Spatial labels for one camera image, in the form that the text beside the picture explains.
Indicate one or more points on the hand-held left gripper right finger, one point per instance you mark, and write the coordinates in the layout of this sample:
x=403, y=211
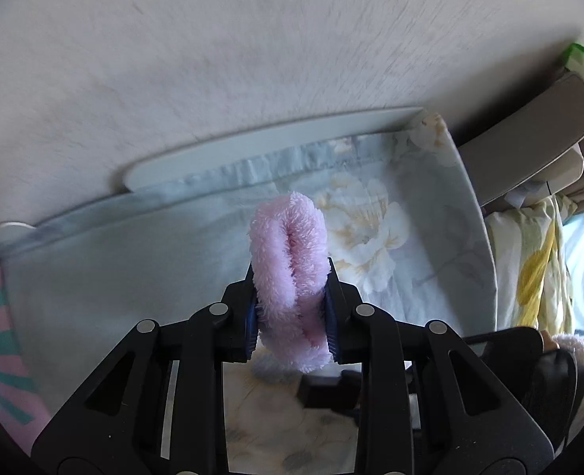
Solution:
x=330, y=329

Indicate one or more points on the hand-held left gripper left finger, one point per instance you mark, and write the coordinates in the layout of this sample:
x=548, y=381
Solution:
x=250, y=329

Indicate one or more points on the pink fluffy scrunchie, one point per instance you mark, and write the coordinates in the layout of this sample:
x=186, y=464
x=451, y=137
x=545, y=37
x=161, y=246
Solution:
x=287, y=257

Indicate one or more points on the person's right hand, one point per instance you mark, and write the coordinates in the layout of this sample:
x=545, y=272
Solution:
x=549, y=342

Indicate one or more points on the yellow floral bedding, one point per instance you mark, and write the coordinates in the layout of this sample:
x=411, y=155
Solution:
x=534, y=267

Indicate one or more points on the light blue floral cloth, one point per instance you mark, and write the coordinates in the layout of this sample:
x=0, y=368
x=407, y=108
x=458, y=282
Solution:
x=123, y=267

